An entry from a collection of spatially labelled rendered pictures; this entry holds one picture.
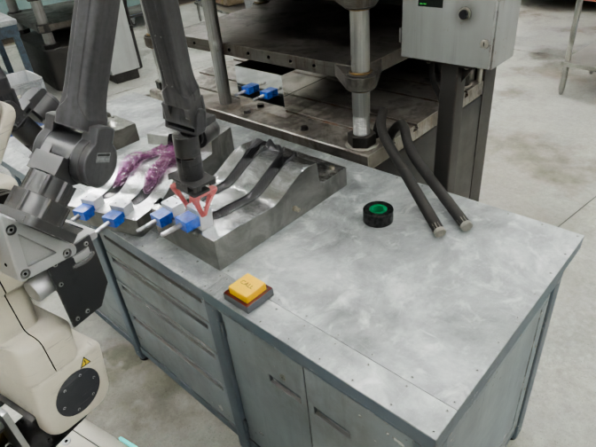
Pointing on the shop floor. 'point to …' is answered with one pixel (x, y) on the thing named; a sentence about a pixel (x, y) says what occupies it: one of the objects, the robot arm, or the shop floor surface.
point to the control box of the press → (456, 58)
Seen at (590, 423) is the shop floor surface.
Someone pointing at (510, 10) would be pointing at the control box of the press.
